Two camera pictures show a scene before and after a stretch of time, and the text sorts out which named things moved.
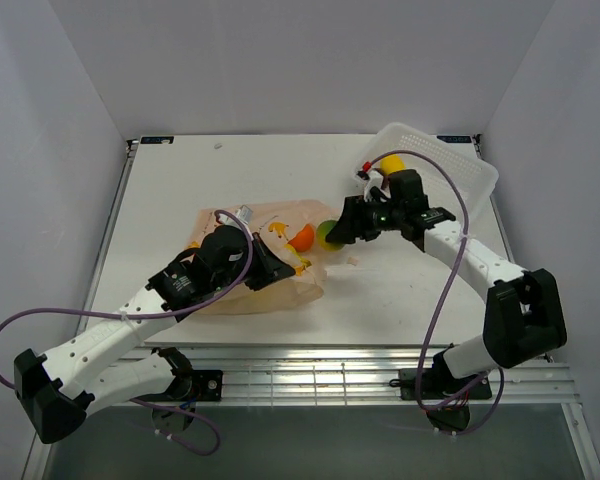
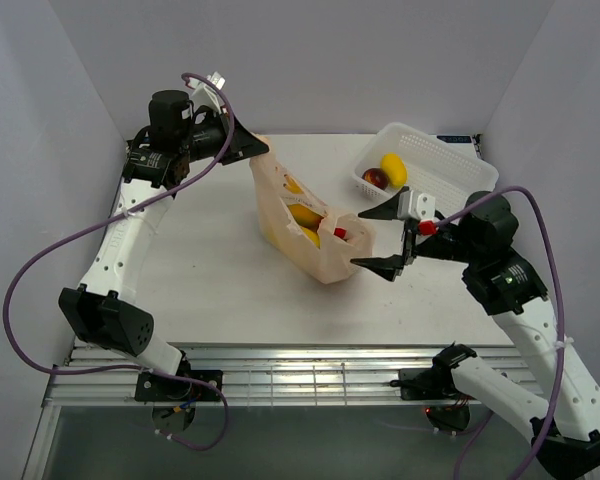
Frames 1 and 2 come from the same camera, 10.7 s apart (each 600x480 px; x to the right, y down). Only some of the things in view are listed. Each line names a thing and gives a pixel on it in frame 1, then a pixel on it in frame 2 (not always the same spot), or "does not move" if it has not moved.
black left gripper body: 226,277 to 202,142
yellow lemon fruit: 392,163 does not move
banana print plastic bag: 275,222 to 327,245
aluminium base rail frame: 296,376 does not move
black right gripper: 353,221 to 385,267
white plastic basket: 450,169 does not move
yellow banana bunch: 305,264 to 307,220
